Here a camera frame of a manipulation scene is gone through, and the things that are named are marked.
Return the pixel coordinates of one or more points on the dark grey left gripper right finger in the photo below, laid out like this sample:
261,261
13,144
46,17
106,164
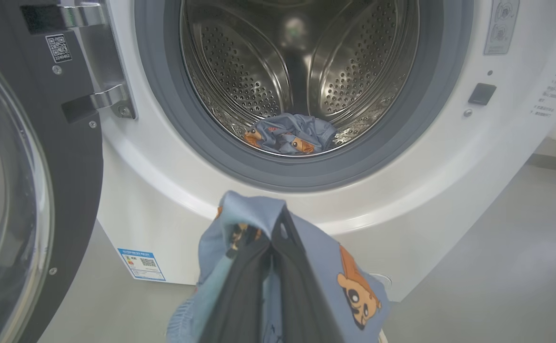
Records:
302,295

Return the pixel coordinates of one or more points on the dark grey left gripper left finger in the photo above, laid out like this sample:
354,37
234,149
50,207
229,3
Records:
240,295

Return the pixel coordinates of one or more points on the blue bear print garment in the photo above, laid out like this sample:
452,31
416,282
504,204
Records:
335,267
292,133

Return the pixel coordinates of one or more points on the dark grey round washer door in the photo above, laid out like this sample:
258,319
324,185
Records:
75,190

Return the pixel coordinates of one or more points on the white front-load washing machine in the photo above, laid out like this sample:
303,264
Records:
402,166

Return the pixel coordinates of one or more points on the grey rubber door gasket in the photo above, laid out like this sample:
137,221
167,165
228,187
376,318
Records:
163,95

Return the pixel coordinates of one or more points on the black door latch socket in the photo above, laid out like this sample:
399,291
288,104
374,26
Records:
481,94

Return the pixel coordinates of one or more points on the chrome door hinge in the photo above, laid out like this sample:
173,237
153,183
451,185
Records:
102,52

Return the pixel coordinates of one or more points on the blue energy label sticker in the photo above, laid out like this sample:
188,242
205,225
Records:
141,265

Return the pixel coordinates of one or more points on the perforated steel drum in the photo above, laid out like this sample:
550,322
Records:
344,62

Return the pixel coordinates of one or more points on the white QR code sticker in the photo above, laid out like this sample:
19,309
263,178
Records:
58,48

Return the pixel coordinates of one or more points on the grey warning sticker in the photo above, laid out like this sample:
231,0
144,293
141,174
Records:
501,26

